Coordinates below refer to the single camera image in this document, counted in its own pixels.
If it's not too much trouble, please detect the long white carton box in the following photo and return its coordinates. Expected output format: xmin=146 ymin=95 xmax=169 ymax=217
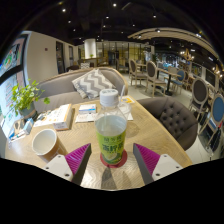
xmin=53 ymin=103 xmax=74 ymax=131

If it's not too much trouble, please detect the small white blue packet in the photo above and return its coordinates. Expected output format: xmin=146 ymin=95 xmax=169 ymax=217
xmin=78 ymin=103 xmax=98 ymax=115

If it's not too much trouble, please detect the decorated window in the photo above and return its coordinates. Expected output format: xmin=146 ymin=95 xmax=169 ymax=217
xmin=0 ymin=33 xmax=29 ymax=134

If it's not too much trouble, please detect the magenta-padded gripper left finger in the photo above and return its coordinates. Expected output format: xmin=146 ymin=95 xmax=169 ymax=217
xmin=43 ymin=143 xmax=92 ymax=185

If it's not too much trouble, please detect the white printed leaflet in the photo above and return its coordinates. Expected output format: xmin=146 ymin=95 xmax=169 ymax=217
xmin=33 ymin=105 xmax=71 ymax=128

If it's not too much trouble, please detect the grey curved sofa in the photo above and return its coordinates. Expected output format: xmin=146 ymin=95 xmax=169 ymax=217
xmin=33 ymin=66 xmax=129 ymax=114

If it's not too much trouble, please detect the green potted plant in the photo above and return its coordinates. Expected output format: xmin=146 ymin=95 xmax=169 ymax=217
xmin=9 ymin=78 xmax=51 ymax=119

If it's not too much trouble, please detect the group of dining chairs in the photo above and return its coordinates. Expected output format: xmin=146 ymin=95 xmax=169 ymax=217
xmin=128 ymin=58 xmax=224 ymax=154

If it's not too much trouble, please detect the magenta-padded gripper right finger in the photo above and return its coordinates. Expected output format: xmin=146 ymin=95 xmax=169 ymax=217
xmin=132 ymin=143 xmax=183 ymax=185

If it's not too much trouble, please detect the clear bottle with green label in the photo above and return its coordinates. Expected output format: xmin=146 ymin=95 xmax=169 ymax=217
xmin=94 ymin=88 xmax=128 ymax=166

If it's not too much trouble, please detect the brown paper cup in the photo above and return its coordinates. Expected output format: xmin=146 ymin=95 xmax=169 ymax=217
xmin=31 ymin=128 xmax=68 ymax=163

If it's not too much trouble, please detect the grey white chevron cushion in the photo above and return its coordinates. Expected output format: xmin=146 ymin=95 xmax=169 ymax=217
xmin=71 ymin=68 xmax=117 ymax=100

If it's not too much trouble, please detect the small blue white box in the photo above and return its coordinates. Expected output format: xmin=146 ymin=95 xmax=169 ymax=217
xmin=22 ymin=117 xmax=35 ymax=135

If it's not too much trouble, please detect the group of ceiling lights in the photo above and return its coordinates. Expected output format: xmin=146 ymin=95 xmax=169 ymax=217
xmin=58 ymin=1 xmax=204 ymax=38

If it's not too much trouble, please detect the small yellow card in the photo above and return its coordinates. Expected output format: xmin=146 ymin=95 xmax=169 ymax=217
xmin=119 ymin=95 xmax=136 ymax=105

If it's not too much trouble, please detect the brown kraft card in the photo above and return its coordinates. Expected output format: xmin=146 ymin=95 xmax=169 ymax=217
xmin=14 ymin=118 xmax=28 ymax=133

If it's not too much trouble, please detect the dark tufted armchair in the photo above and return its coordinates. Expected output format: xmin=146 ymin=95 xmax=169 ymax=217
xmin=136 ymin=96 xmax=199 ymax=151

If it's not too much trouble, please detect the white tube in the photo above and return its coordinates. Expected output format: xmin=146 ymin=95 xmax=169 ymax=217
xmin=8 ymin=129 xmax=28 ymax=143

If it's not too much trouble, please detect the flat round red coaster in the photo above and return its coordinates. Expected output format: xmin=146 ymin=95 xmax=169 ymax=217
xmin=99 ymin=149 xmax=129 ymax=169

